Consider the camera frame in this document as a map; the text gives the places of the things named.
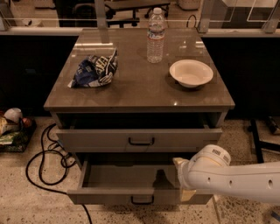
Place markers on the black stand leg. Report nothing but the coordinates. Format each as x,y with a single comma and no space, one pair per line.
259,145

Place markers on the clear plastic water bottle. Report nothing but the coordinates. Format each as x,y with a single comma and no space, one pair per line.
156,36

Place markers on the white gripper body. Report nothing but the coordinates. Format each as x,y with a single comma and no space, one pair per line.
183,175

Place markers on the blue white chip bag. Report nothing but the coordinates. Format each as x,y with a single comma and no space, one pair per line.
95,71

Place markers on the white bowl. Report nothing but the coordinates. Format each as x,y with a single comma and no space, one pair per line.
191,73

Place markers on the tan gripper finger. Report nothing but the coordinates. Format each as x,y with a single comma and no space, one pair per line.
186,195
178,161

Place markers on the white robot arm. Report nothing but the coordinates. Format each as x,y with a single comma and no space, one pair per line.
210,170

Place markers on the grey drawer cabinet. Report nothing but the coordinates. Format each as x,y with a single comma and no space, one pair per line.
138,86

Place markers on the grey drawer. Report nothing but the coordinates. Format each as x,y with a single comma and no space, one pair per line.
127,179
138,132

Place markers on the black office chair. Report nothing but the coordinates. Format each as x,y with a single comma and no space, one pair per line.
133,6

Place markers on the tray of assorted objects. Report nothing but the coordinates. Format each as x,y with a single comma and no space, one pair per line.
15,130

